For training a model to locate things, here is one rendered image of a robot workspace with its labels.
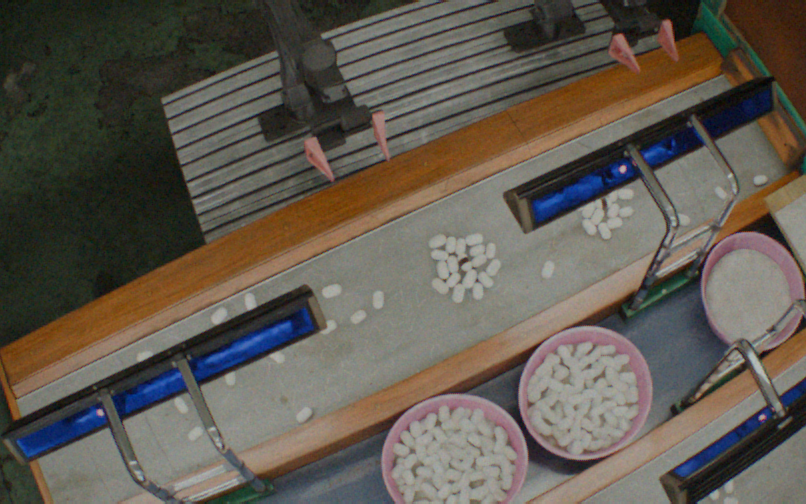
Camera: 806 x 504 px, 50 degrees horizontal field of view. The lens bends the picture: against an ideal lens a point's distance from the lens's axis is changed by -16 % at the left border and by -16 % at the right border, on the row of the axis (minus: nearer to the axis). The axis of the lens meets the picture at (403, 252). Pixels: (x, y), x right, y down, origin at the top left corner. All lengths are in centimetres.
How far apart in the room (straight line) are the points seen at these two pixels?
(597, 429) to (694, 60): 90
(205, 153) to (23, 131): 121
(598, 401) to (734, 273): 42
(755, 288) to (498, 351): 59
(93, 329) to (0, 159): 137
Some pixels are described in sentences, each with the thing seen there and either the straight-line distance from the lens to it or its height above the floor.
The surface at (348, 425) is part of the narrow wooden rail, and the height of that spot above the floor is 76.
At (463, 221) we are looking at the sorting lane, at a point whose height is 74.
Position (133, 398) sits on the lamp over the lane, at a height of 108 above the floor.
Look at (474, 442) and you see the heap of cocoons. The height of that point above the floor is 74.
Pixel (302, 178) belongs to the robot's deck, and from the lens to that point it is 214.
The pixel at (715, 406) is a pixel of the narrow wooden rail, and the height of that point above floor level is 77.
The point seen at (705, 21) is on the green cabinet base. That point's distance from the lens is 234.
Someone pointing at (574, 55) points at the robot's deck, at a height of 67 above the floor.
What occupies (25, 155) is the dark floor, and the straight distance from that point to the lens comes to 322.
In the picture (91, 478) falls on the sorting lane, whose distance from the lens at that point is 195.
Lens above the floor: 255
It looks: 66 degrees down
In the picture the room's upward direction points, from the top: 2 degrees counter-clockwise
